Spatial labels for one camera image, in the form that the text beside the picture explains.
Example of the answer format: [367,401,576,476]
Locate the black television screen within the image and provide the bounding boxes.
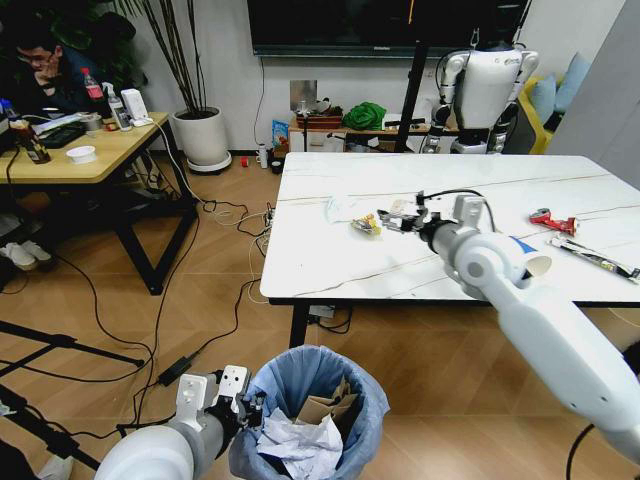
[246,0,532,58]

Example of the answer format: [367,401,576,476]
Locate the blue snack bag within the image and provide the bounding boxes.
[270,118,292,150]

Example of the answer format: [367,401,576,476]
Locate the black power adapter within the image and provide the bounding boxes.
[156,354,202,388]

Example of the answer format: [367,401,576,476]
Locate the brown glass bottle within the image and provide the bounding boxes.
[6,118,53,166]

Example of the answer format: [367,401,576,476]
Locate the white box device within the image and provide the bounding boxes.
[120,88,151,124]

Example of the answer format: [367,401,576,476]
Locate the crumpled white paper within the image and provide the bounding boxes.
[256,407,346,480]

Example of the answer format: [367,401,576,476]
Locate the trash bin with blue bag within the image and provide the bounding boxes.
[228,344,391,480]

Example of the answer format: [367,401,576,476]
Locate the white marble table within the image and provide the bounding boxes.
[259,151,640,359]

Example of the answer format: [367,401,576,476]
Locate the light blue cushion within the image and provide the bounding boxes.
[529,73,558,124]
[554,51,592,114]

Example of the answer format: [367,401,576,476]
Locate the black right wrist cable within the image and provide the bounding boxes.
[415,188,498,234]

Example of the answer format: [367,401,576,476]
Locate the wooden box with clutter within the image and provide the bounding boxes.
[295,97,346,132]

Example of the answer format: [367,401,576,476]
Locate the person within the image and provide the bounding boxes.
[0,24,109,119]

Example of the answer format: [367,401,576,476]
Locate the red label drink bottle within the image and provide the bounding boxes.
[80,66,105,119]

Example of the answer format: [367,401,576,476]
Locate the white shoe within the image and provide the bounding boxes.
[21,239,54,265]
[0,242,39,272]

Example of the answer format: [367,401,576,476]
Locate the white humanoid robot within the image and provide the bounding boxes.
[421,41,542,156]

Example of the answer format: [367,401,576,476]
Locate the low wooden bench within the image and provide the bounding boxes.
[286,116,462,154]

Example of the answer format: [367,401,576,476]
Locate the silver metal sheet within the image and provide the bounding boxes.
[289,78,319,114]

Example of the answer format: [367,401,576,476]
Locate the clear plastic bag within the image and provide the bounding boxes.
[323,195,374,227]

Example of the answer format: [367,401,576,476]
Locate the yellow sofa chair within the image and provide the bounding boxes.
[516,74,567,157]

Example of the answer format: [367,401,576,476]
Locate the crushed red can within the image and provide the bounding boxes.
[528,206,582,237]

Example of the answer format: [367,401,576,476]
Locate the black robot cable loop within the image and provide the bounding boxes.
[565,423,597,480]

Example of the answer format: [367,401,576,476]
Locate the green cloth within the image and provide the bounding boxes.
[341,100,389,133]

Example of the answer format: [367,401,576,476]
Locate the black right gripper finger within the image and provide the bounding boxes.
[384,219,424,237]
[377,208,422,227]

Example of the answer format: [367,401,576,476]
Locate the brown cardboard pieces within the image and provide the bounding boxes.
[293,374,363,427]

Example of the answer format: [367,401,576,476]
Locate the white spray bottle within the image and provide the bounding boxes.
[101,81,133,133]

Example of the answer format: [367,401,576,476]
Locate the yellow snack wrapper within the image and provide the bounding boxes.
[349,212,384,237]

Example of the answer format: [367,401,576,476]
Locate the black tripod legs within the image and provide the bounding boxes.
[0,319,147,472]

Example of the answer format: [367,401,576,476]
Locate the white blue paper cup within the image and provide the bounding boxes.
[506,234,554,282]

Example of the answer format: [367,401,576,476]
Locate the long silver wrapper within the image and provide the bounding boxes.
[546,233,640,284]

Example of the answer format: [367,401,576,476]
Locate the black stand pole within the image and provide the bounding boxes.
[394,39,431,154]

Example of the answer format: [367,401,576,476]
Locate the large leaf green plant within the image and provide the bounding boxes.
[0,0,150,87]

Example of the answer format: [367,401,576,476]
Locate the black keyboard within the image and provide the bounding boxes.
[38,124,88,150]

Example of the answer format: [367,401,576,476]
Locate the white round bowl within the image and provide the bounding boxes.
[65,144,98,166]

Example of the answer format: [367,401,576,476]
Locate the tall thin stem plant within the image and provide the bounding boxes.
[141,0,209,119]

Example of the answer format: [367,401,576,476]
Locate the white plant pot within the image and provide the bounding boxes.
[171,105,234,175]

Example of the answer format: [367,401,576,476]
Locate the wooden desk with black legs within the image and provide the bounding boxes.
[0,111,200,297]

